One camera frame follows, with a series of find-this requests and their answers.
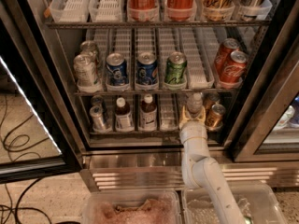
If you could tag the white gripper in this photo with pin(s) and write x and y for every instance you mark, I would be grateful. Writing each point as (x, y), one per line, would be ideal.
(192, 131)

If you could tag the clear water bottle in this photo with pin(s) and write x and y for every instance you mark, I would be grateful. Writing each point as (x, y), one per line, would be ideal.
(194, 106)

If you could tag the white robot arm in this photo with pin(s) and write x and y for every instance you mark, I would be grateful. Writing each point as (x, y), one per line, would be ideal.
(200, 170)

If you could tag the right brown juice bottle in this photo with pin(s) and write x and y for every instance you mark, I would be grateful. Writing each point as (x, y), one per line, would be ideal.
(148, 113)

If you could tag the brown juice bottle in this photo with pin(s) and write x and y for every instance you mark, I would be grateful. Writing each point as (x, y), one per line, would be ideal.
(123, 114)
(148, 113)

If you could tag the left brown juice bottle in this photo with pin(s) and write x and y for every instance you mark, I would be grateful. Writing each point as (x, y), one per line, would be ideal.
(123, 114)

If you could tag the right closed fridge door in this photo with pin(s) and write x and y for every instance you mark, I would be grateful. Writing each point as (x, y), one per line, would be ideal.
(259, 141)

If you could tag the stainless fridge cabinet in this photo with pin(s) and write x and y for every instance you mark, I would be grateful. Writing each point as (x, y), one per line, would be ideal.
(114, 159)

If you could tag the open glass fridge door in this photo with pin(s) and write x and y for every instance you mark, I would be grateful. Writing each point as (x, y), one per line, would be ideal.
(38, 136)

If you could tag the front gold can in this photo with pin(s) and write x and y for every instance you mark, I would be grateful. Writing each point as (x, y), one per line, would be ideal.
(215, 115)

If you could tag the rear gold can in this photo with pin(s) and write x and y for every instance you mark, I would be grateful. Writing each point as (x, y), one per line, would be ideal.
(211, 99)

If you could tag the green soda can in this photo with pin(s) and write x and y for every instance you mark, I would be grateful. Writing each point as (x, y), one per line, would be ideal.
(175, 68)

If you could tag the front red cola can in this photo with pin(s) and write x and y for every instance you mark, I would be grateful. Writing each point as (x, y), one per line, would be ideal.
(234, 67)

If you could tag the right blue soda can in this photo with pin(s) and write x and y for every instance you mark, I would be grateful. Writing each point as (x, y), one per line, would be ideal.
(147, 70)

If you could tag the blue soda can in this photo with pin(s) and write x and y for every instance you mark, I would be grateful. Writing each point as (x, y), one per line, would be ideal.
(117, 69)
(147, 70)

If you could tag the rear red cola can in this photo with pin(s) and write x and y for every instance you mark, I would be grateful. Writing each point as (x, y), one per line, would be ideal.
(226, 47)

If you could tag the left blue soda can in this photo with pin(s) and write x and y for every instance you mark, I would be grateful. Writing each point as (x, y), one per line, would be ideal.
(117, 69)

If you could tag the front silver slim can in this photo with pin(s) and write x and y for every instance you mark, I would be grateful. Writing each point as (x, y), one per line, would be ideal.
(99, 121)

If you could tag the silver slim can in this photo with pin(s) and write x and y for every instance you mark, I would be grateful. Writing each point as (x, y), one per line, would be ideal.
(98, 100)
(99, 121)

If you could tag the rear silver slim can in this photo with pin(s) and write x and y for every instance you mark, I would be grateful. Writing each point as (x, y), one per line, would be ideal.
(98, 100)

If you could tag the right clear plastic bin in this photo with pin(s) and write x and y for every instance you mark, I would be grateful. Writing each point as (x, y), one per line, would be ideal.
(256, 200)

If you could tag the clear plastic bin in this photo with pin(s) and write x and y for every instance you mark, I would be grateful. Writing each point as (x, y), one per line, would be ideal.
(134, 206)
(256, 200)

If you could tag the green can in bin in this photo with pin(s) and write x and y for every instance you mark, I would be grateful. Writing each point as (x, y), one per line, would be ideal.
(248, 220)

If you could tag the left clear plastic bin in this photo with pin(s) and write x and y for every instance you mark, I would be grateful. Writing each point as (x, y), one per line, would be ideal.
(134, 206)

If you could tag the front white soda can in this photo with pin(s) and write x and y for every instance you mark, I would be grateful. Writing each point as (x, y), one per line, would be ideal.
(85, 70)

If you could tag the white soda can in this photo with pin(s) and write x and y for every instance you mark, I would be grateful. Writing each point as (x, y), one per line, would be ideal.
(89, 47)
(85, 70)

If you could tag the rear white soda can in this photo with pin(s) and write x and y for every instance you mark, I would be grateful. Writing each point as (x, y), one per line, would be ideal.
(89, 47)

